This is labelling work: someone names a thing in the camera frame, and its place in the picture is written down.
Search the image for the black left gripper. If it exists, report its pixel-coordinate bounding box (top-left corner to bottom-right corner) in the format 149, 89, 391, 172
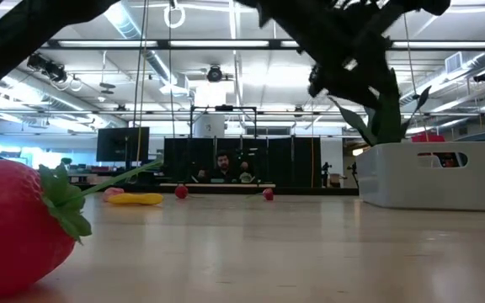
267, 0, 452, 109

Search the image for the white plastic bin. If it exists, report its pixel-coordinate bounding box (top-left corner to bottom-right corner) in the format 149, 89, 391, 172
355, 141, 485, 212

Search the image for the small red toy fruit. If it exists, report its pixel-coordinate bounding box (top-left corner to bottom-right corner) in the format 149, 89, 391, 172
246, 187, 274, 202

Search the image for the yellow toy banana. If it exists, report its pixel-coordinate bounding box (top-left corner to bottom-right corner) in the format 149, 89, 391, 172
106, 192, 164, 206

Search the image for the pink toy peach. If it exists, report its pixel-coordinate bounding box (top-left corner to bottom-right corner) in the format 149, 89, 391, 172
101, 187, 125, 202

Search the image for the large red toy strawberry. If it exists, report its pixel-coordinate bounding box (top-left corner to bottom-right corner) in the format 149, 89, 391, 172
0, 158, 164, 299

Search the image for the white air vent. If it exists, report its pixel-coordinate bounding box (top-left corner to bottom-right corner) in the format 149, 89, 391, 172
444, 50, 465, 75

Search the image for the artificial green plant white pot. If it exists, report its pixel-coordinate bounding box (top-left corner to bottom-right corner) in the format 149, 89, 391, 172
328, 69, 433, 147

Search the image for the red background box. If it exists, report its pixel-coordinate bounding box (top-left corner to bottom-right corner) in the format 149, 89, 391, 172
410, 132, 446, 143

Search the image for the small black tripod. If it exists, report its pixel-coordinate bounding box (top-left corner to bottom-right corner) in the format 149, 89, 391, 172
320, 161, 333, 189
347, 161, 360, 189

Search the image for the black partition screen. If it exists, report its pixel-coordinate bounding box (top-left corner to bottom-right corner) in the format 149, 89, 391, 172
163, 136, 322, 189

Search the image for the person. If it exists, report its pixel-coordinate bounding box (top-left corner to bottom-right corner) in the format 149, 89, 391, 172
195, 151, 254, 184

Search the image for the black monitor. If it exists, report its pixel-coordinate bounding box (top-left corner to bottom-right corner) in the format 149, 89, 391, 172
96, 126, 151, 163

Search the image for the black ceiling device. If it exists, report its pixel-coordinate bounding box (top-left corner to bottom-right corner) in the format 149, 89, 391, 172
26, 51, 69, 83

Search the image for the round black overhead camera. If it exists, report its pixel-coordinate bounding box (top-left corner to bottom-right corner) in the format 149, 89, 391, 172
206, 64, 224, 83

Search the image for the black metal stand frame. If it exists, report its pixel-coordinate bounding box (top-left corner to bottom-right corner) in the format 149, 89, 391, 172
189, 104, 258, 140

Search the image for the white cable ring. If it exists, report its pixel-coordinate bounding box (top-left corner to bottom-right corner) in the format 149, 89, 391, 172
163, 3, 187, 30

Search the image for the black aluminium table frame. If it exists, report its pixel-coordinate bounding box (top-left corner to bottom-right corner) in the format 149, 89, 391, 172
69, 187, 485, 205

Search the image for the black hanging cable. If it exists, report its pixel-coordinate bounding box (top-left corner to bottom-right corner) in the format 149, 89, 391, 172
168, 16, 177, 138
131, 0, 147, 127

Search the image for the yellow hanging cord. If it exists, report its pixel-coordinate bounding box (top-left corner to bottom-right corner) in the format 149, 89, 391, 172
136, 0, 150, 169

